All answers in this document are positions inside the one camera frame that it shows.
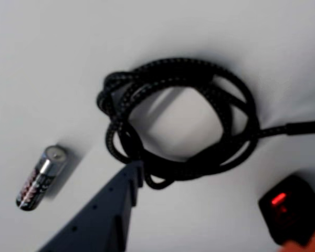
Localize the black silver AA battery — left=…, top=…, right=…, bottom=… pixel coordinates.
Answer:
left=15, top=144, right=68, bottom=212

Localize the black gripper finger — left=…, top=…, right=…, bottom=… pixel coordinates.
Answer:
left=38, top=160, right=145, bottom=252

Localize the black braided cable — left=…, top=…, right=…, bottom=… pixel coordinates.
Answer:
left=96, top=58, right=315, bottom=191

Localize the black strap device red lens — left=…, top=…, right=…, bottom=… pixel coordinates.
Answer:
left=258, top=175, right=315, bottom=247

